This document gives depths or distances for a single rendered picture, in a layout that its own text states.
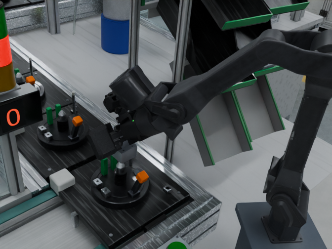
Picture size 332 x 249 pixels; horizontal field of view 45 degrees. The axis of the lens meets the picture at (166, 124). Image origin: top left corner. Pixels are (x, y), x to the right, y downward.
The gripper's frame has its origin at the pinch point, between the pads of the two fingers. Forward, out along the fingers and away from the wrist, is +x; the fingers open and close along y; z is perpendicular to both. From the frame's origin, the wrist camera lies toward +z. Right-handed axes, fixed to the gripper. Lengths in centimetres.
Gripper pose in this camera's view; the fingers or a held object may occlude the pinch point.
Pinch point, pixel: (119, 133)
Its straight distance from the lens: 87.6
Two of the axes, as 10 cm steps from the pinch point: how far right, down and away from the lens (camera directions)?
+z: -4.1, -9.1, -0.4
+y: -7.4, 3.6, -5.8
